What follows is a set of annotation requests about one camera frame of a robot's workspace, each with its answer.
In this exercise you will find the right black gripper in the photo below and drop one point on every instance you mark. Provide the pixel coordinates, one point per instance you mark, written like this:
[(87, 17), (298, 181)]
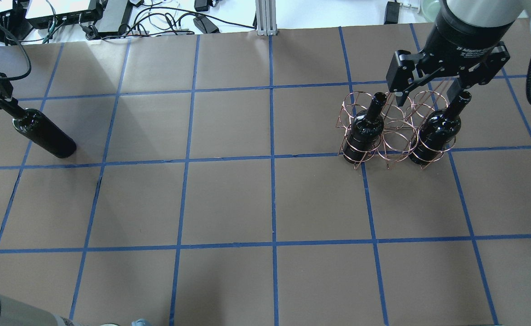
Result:
[(459, 37)]

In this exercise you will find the dark wine bottle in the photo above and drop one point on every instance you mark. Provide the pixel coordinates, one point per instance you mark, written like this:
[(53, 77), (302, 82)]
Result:
[(38, 128), (438, 130)]

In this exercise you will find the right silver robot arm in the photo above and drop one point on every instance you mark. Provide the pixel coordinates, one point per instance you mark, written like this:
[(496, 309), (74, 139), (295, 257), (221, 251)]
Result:
[(486, 13)]

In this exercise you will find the dark wine bottle far end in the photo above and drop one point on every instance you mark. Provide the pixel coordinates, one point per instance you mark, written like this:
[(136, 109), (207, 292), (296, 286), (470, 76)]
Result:
[(364, 131)]

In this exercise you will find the green glass plate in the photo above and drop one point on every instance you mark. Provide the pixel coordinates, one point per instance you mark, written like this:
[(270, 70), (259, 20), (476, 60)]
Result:
[(429, 9)]

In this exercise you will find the black power adapter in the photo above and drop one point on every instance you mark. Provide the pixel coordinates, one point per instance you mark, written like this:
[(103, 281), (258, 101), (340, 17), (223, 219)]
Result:
[(391, 12)]

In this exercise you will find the copper wire wine basket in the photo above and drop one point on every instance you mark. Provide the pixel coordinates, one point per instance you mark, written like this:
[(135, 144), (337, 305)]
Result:
[(400, 124)]

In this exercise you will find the aluminium frame post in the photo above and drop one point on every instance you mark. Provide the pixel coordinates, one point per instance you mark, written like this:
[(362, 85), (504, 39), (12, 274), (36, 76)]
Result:
[(266, 24)]

